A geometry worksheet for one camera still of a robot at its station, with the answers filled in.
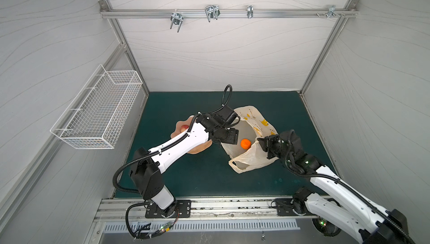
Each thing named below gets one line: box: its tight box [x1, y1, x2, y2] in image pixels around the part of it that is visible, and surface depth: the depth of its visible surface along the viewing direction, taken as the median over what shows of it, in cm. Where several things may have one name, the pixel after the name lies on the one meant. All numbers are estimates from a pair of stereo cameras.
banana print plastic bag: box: [221, 105, 279, 175], surface depth 78 cm
